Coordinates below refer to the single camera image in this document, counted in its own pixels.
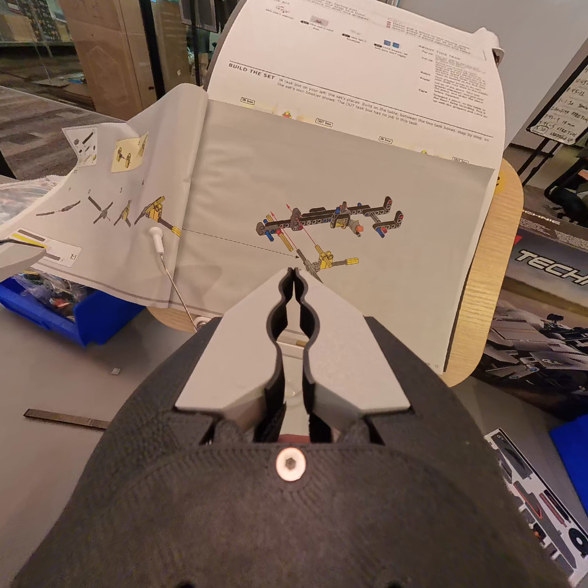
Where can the lego instruction booklet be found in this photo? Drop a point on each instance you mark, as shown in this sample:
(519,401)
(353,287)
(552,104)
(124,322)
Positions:
(275,160)

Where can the empty blue plastic bin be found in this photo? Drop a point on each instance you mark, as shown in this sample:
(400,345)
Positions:
(572,454)

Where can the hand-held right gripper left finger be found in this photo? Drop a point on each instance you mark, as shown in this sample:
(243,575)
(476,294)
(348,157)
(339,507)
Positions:
(229,367)

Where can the pile of lego part bags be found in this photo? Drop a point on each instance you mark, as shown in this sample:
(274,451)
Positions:
(41,291)

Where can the handwritten whiteboard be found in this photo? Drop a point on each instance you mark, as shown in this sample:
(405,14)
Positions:
(562,105)

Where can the black flat bar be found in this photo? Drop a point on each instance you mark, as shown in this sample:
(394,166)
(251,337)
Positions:
(64,419)

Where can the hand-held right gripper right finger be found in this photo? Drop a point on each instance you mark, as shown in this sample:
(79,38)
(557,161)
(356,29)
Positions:
(358,367)

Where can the lego sticker sheet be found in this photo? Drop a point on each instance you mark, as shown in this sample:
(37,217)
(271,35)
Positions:
(542,514)

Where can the cardboard boxes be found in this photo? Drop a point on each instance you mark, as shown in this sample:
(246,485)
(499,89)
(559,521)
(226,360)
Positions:
(105,59)

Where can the black office chair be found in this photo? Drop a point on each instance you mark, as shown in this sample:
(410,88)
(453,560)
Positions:
(569,193)

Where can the printed task sheet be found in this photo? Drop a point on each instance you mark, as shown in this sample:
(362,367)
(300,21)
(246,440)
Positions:
(344,55)

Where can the white-tipped metal page holder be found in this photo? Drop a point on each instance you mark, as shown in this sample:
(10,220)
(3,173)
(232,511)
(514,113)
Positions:
(156,239)

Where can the lego set box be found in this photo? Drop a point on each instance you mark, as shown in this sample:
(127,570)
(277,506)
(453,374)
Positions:
(542,321)

